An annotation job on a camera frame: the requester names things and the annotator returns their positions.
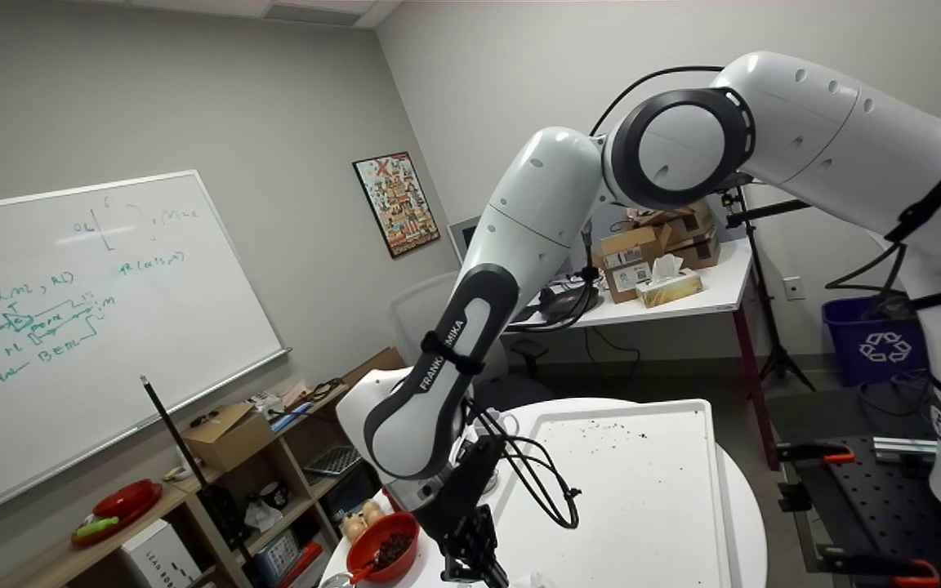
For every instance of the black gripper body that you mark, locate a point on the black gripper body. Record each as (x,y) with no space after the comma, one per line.
(462,496)

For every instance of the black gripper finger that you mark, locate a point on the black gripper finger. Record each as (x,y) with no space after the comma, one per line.
(462,559)
(493,563)

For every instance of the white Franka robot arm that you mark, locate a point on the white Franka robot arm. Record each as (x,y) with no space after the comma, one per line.
(818,141)

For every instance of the large white tray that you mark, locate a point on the large white tray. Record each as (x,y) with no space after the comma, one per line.
(644,502)

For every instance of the red bowl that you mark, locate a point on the red bowl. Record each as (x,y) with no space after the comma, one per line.
(385,548)

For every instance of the wooden shelf unit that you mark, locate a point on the wooden shelf unit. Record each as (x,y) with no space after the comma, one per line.
(276,459)

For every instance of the cardboard box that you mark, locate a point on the cardboard box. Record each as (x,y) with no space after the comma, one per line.
(228,436)

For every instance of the round white table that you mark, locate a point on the round white table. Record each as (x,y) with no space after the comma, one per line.
(750,525)

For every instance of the black computer monitor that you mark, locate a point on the black computer monitor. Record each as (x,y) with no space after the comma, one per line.
(462,232)

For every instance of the thin black pole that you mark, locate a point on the thin black pole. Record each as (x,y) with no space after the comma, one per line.
(181,452)

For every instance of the tissue box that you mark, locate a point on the tissue box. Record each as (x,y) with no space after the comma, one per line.
(667,287)

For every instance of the white box appliance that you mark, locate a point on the white box appliance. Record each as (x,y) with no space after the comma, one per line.
(155,556)

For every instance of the white desk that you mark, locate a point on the white desk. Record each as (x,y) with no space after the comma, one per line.
(712,299)

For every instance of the cardboard structure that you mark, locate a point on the cardboard structure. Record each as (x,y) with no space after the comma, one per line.
(667,240)

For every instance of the red plate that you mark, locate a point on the red plate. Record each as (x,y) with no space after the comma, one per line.
(122,508)

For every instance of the black tripod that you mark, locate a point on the black tripod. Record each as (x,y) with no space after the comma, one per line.
(770,316)

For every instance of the whiteboard with green writing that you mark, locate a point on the whiteboard with green writing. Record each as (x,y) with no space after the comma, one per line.
(101,328)

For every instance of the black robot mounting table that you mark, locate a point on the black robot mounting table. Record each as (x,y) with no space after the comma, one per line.
(898,511)

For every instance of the blue recycling bin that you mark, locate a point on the blue recycling bin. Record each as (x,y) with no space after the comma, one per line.
(875,345)

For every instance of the colourful wall poster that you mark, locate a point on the colourful wall poster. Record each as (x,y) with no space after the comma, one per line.
(396,204)

